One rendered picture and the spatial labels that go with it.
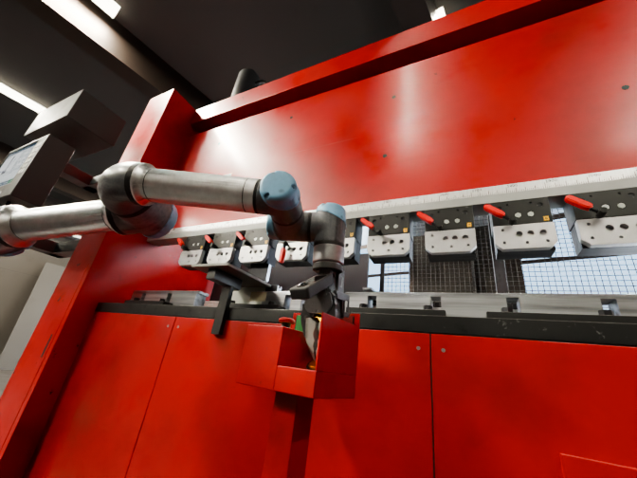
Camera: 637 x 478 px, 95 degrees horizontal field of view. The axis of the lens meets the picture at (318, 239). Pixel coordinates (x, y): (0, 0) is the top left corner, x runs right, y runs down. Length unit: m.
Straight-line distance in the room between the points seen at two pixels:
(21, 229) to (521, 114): 1.55
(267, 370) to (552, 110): 1.19
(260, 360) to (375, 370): 0.34
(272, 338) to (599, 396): 0.66
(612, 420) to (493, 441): 0.22
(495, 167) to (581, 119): 0.28
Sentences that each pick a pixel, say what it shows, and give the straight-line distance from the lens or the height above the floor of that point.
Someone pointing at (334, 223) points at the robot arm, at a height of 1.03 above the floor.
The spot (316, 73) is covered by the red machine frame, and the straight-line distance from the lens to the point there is 1.89.
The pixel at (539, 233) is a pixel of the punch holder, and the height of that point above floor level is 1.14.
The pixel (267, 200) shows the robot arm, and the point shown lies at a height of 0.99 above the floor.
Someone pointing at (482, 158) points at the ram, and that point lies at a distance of 1.20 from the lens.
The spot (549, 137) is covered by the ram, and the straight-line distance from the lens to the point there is 1.25.
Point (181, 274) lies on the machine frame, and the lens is 2.12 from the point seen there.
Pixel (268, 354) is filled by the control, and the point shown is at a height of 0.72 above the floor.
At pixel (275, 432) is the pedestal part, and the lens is 0.69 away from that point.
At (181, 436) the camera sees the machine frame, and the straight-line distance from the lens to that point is 1.22.
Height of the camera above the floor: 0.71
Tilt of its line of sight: 24 degrees up
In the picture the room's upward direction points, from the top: 8 degrees clockwise
